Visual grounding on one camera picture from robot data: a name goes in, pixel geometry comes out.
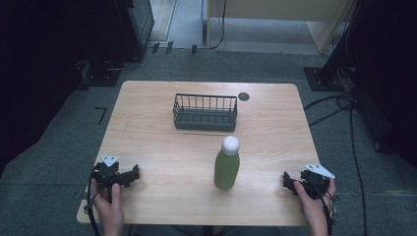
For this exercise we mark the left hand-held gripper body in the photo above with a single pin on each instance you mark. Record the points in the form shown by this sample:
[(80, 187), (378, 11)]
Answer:
[(106, 175)]

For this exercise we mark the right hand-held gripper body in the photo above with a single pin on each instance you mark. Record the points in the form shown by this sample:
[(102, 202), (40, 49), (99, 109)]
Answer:
[(316, 185)]

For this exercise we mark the green bottle with white cap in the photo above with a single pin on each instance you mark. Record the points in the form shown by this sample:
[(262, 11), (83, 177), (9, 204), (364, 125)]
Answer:
[(226, 170)]

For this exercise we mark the person's right hand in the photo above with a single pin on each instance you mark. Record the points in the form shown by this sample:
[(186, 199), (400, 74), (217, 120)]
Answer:
[(313, 206)]

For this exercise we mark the person's left hand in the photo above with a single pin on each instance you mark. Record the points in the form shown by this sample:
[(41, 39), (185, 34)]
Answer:
[(111, 205)]

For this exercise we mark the dark box on floor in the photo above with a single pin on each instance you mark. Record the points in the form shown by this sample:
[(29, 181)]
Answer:
[(372, 114)]

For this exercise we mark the person's legs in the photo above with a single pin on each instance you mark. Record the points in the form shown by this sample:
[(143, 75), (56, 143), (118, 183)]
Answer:
[(203, 231)]

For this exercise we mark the dark round table grommet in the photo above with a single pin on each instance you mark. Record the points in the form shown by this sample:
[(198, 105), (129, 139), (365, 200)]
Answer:
[(243, 96)]

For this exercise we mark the black stand with flat base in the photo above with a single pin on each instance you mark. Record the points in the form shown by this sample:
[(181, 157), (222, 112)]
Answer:
[(101, 75)]

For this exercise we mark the black stand with square base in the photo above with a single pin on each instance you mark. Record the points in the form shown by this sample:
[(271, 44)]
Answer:
[(327, 77)]

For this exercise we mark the black equipment cabinet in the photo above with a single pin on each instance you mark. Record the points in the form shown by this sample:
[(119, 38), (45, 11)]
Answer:
[(137, 26)]

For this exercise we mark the light wooden partition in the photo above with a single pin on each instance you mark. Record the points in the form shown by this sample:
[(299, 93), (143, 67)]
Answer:
[(278, 10)]

